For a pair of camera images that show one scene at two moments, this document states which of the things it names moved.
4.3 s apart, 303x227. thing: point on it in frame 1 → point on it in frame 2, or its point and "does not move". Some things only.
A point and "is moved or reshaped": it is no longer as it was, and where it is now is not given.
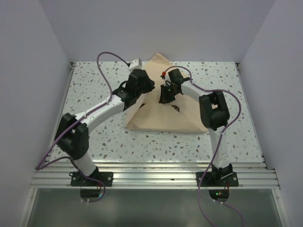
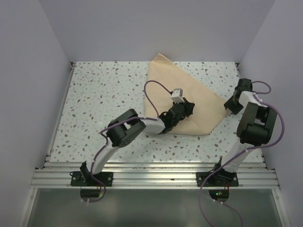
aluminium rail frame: [251, 174] does not move
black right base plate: [207, 181] does not move
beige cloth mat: [182, 115] is moved or reshaped
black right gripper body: [168, 94] → [233, 105]
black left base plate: [77, 179] does not move
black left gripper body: [147, 87] → [174, 124]
